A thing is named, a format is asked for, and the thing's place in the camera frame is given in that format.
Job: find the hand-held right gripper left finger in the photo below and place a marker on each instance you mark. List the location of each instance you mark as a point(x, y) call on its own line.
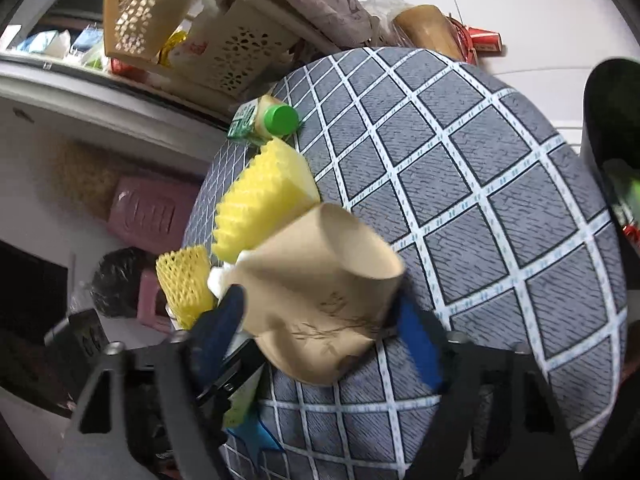
point(220, 320)

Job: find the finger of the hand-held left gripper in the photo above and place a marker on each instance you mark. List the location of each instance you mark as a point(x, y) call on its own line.
point(235, 372)

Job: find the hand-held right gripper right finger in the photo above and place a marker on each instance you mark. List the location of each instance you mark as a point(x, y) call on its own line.
point(420, 345)

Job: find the brown paper cup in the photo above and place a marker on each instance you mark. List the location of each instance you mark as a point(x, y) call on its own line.
point(310, 285)

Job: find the red plastic bag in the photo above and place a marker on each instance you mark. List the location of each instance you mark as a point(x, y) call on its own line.
point(632, 234)

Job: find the bright green plastic bag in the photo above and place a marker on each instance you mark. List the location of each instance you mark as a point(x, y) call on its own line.
point(622, 185)

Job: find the black trash bin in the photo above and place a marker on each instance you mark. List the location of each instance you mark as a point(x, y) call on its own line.
point(607, 110)

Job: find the crumpled white paper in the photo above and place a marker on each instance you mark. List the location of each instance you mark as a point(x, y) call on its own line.
point(225, 272)

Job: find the yellow foam fruit net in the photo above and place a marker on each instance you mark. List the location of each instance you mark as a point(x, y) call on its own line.
point(187, 285)

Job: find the pink plastic stool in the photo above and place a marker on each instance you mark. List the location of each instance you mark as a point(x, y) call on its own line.
point(150, 212)
point(155, 305)

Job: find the blue paper star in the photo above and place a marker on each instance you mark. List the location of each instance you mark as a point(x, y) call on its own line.
point(255, 437)

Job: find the black plastic bag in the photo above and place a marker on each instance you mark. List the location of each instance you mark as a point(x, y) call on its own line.
point(122, 280)

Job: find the yellow foam pad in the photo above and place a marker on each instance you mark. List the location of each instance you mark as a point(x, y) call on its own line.
point(265, 200)

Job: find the grey checked tablecloth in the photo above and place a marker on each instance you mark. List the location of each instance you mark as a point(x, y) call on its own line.
point(450, 185)

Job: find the yellow textured board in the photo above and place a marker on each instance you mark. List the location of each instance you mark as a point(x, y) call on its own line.
point(85, 180)

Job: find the green capped bottle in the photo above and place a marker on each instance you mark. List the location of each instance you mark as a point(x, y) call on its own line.
point(272, 120)

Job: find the beige plastic storage rack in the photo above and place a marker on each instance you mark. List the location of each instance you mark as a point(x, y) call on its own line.
point(235, 45)

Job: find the yellow package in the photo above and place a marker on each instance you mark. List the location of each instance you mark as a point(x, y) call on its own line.
point(174, 47)

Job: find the red box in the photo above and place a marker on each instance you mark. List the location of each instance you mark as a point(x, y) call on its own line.
point(484, 40)

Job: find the brown paper bag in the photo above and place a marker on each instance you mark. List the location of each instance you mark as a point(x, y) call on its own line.
point(427, 30)

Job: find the floral cloth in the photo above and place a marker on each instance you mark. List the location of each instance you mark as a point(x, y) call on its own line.
point(330, 0)

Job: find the white plastic bag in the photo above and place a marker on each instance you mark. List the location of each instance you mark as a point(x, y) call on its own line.
point(380, 7)

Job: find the silver sliding door frame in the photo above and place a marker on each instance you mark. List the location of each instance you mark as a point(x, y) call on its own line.
point(100, 90)

